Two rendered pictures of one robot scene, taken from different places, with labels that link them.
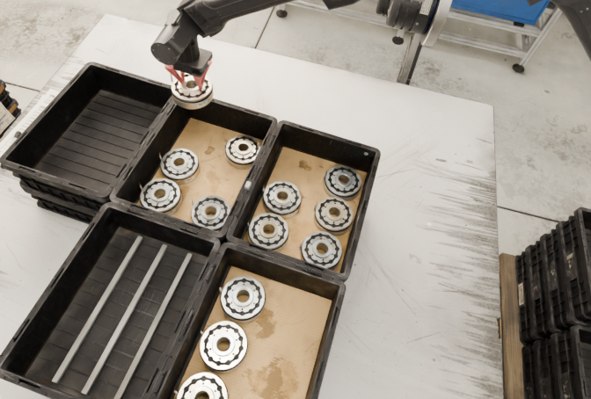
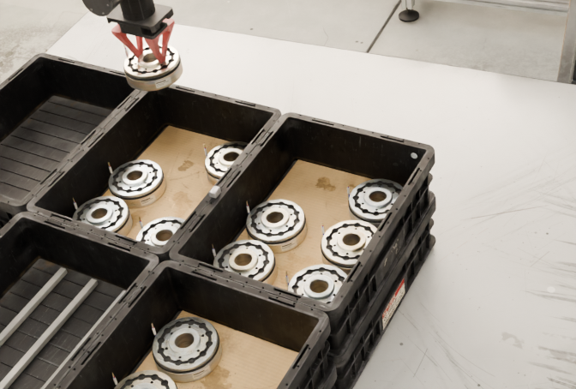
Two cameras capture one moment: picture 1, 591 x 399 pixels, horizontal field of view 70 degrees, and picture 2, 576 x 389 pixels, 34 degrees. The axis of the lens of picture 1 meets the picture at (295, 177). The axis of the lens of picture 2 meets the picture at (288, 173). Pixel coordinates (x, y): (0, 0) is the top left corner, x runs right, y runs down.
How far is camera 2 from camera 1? 0.68 m
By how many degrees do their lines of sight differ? 22
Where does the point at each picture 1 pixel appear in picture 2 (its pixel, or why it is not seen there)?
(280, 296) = (244, 352)
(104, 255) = (12, 290)
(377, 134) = (483, 157)
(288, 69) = (348, 68)
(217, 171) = (190, 192)
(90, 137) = (26, 152)
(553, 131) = not seen: outside the picture
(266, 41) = not seen: hidden behind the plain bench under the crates
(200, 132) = (178, 143)
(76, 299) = not seen: outside the picture
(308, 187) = (324, 212)
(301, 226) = (300, 263)
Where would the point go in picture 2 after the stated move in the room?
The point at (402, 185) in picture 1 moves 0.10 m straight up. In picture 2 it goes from (513, 231) to (514, 192)
